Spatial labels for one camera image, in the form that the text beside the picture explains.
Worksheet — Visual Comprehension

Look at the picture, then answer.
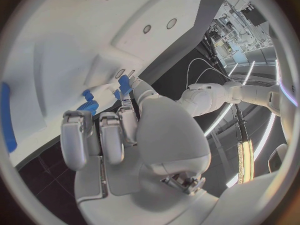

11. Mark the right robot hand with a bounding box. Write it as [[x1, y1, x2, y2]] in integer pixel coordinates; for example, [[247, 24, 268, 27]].
[[59, 76, 220, 225]]

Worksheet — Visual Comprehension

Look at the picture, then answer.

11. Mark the blue block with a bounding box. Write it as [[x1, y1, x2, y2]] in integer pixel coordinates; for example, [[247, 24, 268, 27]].
[[117, 74, 134, 96]]

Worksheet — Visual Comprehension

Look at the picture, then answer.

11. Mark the white task board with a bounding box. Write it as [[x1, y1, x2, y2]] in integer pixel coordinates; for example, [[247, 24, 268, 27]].
[[0, 0, 233, 168]]

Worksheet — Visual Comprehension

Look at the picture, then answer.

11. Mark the glowing light bar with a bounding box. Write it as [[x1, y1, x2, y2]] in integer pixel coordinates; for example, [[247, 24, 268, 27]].
[[236, 138, 255, 185]]

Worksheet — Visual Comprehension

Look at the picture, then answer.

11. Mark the blue gear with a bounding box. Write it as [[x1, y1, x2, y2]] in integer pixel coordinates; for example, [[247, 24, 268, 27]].
[[76, 99, 100, 117]]

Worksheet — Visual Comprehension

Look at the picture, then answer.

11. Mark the blue peg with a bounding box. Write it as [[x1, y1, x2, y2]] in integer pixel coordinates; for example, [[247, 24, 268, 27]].
[[81, 89, 95, 102]]

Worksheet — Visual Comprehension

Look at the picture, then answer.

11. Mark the white cable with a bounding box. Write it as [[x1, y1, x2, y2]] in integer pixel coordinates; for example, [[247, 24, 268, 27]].
[[185, 58, 233, 91], [194, 68, 233, 84]]

